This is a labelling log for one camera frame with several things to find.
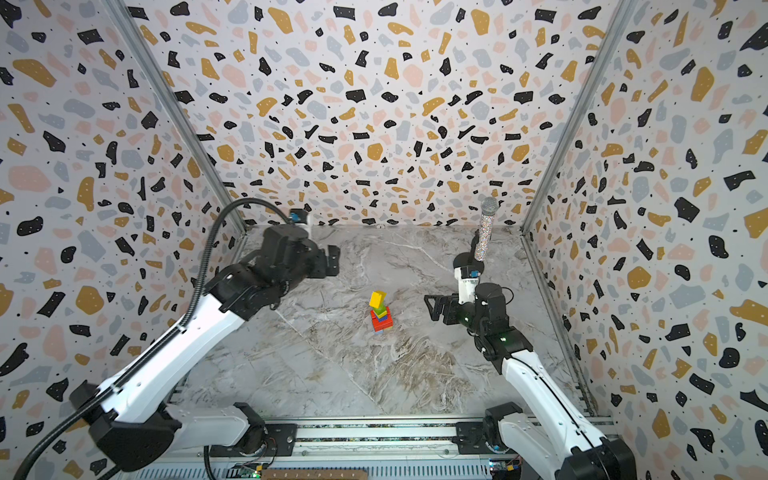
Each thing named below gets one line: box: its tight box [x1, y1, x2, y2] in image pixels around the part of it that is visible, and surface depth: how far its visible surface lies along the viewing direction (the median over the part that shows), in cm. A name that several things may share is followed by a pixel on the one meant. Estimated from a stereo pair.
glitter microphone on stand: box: [453, 196, 499, 269], surface depth 93 cm
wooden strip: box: [260, 469, 369, 480], surface depth 69 cm
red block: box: [370, 310, 393, 332], surface depth 92 cm
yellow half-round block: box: [369, 290, 388, 309], surface depth 85 cm
